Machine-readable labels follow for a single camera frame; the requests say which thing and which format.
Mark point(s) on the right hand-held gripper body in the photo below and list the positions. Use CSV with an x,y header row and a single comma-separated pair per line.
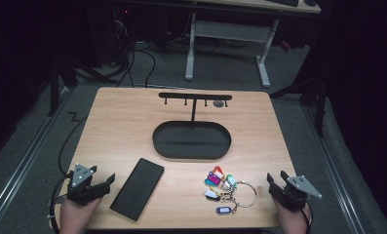
x,y
291,198

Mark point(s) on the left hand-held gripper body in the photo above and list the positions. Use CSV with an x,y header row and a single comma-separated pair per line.
x,y
80,191

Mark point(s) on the black wallet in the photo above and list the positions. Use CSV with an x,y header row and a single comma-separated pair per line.
x,y
137,188

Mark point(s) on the black hook stand with tray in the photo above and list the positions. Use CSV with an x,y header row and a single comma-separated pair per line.
x,y
191,140

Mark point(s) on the person's left hand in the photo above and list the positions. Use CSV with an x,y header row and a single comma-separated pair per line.
x,y
77,211

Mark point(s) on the person's right hand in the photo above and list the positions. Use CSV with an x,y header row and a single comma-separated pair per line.
x,y
293,219

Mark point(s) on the grey floor tape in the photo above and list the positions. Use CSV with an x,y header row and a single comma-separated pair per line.
x,y
50,204

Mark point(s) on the black metal stand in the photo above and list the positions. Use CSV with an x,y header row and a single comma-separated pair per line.
x,y
313,97
56,84

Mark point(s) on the grey round table grommet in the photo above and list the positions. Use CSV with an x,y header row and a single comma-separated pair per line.
x,y
218,103

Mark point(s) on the metal floor rail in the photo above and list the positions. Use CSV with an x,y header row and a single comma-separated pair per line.
x,y
332,169
19,175

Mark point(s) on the white desk frame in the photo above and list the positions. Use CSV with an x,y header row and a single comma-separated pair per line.
x,y
228,31

